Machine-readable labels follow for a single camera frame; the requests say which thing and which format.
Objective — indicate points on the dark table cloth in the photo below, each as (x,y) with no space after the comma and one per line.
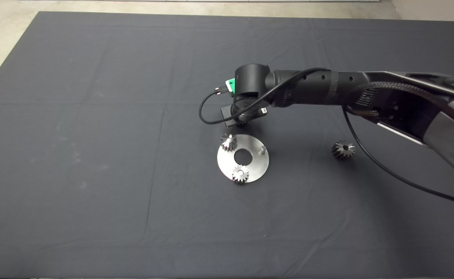
(95,155)

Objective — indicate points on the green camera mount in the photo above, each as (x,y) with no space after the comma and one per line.
(231,86)

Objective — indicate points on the small silver camera box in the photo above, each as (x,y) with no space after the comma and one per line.
(227,86)

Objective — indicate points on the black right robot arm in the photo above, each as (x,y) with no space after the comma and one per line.
(308,87)

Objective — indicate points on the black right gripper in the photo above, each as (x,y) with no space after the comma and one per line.
(246,110)

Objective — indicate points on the round metal plate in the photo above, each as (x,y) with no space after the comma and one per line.
(256,168)

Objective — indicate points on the large steel gear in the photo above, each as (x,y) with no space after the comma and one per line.
(343,151)

